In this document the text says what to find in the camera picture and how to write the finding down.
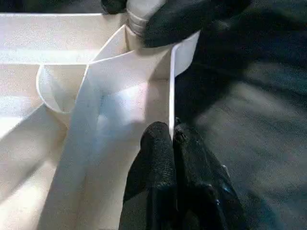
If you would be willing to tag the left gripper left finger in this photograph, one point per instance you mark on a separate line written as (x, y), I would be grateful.
(153, 179)

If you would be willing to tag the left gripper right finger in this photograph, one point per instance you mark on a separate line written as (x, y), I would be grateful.
(204, 191)

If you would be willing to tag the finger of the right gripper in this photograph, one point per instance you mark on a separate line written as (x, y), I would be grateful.
(182, 24)
(114, 6)

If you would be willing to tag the white plastic table leg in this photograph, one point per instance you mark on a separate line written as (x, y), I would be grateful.
(144, 14)

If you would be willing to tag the white plastic table top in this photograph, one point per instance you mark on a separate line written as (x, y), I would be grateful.
(84, 95)

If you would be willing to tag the black work mat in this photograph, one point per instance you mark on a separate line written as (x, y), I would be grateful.
(251, 119)

